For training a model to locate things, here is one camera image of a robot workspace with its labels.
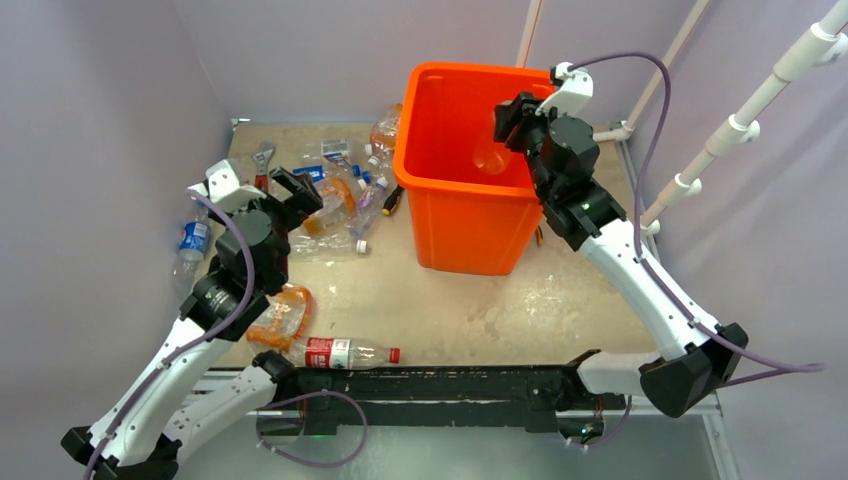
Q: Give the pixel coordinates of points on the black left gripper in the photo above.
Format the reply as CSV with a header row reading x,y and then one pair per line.
x,y
305,199

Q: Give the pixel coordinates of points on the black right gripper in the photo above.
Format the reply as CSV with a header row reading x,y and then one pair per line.
x,y
520,113

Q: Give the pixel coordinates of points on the orange label clear bottle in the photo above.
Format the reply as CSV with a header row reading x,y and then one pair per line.
x,y
338,207

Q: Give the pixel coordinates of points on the large clear plastic bottle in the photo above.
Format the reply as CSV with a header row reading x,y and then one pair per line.
x,y
337,242

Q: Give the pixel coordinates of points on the orange plastic bin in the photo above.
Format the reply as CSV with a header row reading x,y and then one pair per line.
x,y
472,204

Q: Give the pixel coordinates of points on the red label cola bottle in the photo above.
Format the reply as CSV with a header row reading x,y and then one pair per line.
x,y
342,354

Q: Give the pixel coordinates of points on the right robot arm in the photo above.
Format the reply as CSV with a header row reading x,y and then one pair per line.
x,y
695,354

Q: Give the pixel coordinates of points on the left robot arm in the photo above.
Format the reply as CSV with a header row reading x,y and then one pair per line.
x,y
154,428

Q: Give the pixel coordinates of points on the orange bottle behind bin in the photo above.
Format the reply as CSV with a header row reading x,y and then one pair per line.
x,y
383,134

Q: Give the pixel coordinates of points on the blue pepsi label bottle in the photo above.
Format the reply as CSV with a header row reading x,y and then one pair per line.
x,y
321,172

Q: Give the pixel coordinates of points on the red adjustable wrench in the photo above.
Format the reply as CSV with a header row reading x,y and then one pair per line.
x,y
262,159

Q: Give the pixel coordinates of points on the small clear white-cap bottle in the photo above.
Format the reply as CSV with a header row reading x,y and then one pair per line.
x,y
370,205

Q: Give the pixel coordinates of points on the yellow black screwdriver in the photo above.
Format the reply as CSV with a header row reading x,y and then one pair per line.
x,y
392,200

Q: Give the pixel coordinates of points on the crushed orange label bottle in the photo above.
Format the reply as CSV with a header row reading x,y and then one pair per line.
x,y
286,321

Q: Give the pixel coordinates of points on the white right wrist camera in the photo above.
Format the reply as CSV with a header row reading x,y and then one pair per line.
x,y
573,90

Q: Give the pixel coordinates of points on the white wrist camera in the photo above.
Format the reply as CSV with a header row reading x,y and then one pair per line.
x,y
225,189
573,90

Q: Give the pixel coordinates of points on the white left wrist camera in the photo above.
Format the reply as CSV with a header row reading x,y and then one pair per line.
x,y
225,189

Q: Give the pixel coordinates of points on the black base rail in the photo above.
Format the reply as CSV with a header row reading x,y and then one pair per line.
x,y
528,396

